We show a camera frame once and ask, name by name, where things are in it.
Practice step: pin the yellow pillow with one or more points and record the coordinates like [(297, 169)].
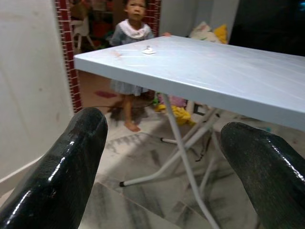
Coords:
[(221, 33)]

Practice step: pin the child in grey dress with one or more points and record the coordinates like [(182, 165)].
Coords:
[(134, 26)]

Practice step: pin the pink cloth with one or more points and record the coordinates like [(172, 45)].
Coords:
[(177, 101)]

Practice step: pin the white baseboard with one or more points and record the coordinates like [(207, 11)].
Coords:
[(9, 181)]

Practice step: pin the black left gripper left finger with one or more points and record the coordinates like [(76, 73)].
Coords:
[(59, 171)]

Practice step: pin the white metal table leg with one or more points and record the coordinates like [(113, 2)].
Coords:
[(181, 145), (152, 177), (169, 140)]

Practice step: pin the yellow cloth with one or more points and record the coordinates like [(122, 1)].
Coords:
[(182, 117)]

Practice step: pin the white square wall hook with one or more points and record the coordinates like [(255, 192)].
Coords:
[(148, 51)]

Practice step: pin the pink flat floor item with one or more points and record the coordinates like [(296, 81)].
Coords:
[(104, 93)]

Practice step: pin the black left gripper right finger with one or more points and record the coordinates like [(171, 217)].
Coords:
[(269, 179)]

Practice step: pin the white folding plastic table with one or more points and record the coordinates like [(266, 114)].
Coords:
[(202, 69)]

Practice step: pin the white high chair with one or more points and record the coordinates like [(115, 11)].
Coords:
[(79, 25)]

